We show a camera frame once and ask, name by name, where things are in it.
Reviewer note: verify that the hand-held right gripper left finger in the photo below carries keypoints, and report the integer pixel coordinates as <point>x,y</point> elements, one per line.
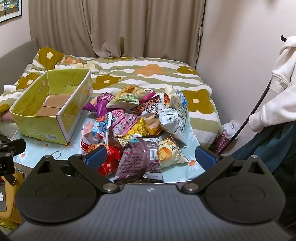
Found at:
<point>96,157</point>

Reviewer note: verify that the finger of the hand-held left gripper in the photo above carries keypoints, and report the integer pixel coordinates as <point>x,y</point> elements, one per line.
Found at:
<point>19,145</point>

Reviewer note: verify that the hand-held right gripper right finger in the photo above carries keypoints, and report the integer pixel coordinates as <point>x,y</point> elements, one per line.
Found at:
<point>205,158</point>

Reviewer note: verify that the red orange snack packet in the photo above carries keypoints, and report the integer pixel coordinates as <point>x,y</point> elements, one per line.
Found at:
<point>111,163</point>

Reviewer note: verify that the yellow-green cardboard box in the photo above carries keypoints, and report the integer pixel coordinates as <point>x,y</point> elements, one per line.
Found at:
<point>30,109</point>

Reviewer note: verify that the brown purple snack packet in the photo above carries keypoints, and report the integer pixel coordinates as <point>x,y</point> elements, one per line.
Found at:
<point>136,160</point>

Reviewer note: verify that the white grey printed snack packet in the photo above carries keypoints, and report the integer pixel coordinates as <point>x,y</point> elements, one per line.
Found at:
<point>172,120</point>

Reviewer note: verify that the golden yellow snack packet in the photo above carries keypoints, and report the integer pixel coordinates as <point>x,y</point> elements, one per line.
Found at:
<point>141,129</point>

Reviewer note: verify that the light blue red snack packet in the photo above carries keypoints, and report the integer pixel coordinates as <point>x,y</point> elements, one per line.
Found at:
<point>97,132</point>

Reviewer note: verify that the cream bread packet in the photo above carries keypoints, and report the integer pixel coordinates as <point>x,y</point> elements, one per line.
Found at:
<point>171,150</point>

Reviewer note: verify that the white plastic bag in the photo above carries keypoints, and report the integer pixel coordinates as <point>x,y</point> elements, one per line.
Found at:
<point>230,128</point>

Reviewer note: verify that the yellow bag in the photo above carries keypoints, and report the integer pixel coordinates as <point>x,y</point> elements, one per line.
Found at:
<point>13,201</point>

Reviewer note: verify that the pink snack packet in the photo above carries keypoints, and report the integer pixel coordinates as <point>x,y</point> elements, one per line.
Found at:
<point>124,122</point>

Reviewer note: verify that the white paper roll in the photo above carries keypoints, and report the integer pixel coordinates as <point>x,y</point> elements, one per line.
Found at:
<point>9,88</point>

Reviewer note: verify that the green and cream snack packet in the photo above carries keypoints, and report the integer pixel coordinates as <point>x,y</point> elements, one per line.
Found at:
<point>126,97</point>

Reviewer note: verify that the dark teal cloth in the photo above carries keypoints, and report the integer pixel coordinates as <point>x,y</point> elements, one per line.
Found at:
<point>272,146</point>

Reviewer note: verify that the white black-lettered snack packet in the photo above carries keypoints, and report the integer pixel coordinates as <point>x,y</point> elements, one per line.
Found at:
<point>149,113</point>

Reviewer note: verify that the dark brown printed snack packet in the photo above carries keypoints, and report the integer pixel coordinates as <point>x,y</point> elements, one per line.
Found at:
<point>148,104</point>

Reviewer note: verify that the grey bed headboard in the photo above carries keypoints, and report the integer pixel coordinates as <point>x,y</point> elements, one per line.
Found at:
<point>13,55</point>

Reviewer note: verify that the white hooded sweatshirt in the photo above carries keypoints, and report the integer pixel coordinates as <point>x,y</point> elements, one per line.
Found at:
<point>277,97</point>

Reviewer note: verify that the floral striped blanket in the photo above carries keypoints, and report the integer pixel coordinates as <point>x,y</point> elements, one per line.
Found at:
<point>143,69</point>

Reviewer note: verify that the beige curtain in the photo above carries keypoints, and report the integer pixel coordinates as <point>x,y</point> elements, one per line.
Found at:
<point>115,25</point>

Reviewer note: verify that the framed wall poster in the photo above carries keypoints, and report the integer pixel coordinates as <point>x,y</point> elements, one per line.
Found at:
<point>8,9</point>

